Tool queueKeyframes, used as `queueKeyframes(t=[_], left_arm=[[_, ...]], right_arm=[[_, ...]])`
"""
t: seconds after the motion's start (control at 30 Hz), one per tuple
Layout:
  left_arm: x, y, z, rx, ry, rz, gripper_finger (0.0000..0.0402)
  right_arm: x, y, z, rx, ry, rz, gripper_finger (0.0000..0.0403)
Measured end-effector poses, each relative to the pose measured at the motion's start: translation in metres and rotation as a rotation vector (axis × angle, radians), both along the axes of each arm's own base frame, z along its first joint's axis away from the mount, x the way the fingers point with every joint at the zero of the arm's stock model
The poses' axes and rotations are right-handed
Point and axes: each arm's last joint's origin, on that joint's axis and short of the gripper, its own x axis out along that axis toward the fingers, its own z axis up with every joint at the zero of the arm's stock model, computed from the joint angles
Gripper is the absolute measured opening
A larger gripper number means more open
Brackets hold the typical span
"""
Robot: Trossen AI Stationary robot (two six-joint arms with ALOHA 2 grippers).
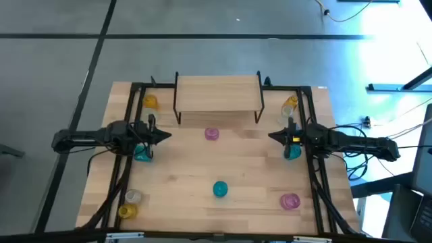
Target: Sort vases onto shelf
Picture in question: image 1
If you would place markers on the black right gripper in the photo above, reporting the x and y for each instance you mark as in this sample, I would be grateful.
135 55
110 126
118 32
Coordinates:
298 135

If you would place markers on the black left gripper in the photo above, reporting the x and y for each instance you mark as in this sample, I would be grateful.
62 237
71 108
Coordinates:
143 135

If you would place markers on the round teal glass vase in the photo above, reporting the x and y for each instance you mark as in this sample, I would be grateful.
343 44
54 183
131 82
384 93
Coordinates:
220 189
295 153

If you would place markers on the clear ribbed glass vase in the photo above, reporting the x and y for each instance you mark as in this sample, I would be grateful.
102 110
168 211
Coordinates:
146 116

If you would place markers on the clear glass bottle vase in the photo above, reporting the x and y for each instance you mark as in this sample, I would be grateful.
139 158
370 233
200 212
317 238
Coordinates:
286 111

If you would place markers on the square teal glass vase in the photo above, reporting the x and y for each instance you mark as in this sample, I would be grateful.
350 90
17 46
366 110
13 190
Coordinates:
140 156

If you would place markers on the yellow diamond-textured glass vase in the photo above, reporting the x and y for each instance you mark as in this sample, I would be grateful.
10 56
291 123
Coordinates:
150 101

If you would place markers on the tall yellow ribbed glass vase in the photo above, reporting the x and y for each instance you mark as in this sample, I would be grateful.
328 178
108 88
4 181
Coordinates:
292 100

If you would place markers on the small pink glass vase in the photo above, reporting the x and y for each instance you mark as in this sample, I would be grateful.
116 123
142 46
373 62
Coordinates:
211 134

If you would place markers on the large pink ribbed glass vase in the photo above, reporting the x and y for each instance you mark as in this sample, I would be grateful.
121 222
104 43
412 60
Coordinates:
290 201

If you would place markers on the clear round glass vase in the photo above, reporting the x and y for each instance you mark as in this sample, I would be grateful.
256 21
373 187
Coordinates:
133 195

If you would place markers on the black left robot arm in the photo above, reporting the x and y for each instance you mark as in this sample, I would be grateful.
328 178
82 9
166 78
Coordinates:
84 136

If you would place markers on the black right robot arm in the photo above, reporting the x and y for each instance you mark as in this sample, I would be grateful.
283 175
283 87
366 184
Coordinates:
354 143

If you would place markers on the wooden shelf with black legs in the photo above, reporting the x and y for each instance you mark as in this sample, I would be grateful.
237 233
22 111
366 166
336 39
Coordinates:
219 92

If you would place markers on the round yellow glass vase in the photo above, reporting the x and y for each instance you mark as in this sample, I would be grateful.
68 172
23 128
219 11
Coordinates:
127 211

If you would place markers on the small black power adapter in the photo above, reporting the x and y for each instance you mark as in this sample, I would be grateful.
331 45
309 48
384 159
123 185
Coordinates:
367 121

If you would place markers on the black desk leg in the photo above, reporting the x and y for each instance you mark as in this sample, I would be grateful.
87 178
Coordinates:
378 187

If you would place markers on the black desk foot bar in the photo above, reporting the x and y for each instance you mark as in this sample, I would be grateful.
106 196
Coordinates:
384 87

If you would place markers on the grey monitor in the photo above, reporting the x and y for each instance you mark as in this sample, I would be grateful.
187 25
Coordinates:
423 152

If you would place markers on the grey furniture foot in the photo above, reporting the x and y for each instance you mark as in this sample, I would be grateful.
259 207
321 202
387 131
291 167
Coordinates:
10 150

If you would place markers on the black metal rig frame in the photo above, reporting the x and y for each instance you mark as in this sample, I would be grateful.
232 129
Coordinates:
280 88

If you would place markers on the silver metal bracket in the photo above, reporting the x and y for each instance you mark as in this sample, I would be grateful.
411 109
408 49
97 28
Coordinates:
312 239
125 235

